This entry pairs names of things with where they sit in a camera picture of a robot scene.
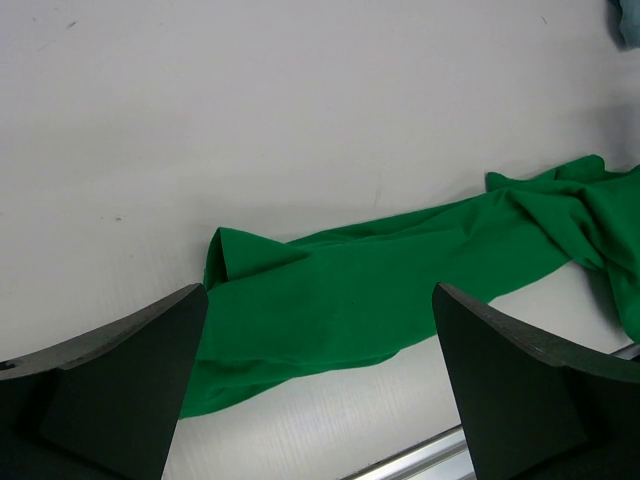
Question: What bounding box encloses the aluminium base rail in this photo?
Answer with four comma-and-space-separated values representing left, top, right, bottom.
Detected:
344, 400, 477, 480

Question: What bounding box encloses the blue grey t shirt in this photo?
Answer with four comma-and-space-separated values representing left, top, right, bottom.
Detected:
613, 0, 640, 49

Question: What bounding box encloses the green t shirt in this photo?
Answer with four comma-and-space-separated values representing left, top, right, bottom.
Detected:
181, 155, 639, 418

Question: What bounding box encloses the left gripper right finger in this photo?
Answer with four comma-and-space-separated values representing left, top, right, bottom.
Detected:
432, 284, 639, 479

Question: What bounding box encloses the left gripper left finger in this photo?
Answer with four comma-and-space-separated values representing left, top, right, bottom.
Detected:
1, 284, 208, 479

